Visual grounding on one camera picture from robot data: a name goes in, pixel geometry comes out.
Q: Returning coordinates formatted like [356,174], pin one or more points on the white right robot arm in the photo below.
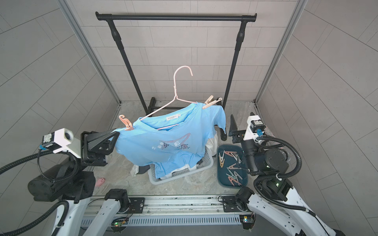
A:
[273,162]

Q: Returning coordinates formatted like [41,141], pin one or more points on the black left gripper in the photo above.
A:
[102,145]

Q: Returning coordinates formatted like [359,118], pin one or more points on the white laundry basket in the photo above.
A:
[205,163]

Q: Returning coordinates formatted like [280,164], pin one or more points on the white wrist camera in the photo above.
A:
[254,129]
[62,140]

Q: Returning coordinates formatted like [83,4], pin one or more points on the teal clothespin tray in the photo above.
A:
[231,167]

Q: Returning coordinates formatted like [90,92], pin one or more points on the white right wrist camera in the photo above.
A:
[254,129]

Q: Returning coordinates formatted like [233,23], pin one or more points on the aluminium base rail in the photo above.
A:
[171,210]

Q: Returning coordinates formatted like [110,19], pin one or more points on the pink wire hanger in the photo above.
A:
[175,94]

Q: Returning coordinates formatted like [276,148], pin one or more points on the beige clothespin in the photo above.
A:
[211,101]

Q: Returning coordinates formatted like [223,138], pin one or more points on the black clothes rack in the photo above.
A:
[151,57]

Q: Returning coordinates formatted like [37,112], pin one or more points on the pink clothespin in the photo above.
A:
[128,125]

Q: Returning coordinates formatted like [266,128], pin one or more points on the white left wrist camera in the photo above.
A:
[62,140]

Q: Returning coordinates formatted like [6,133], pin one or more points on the light blue t-shirt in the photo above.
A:
[173,141]

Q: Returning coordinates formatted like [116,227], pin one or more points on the pink object on floor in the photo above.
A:
[99,182]

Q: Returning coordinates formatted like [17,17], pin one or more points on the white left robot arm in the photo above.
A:
[68,185]

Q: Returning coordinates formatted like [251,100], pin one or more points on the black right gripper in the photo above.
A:
[234,132]

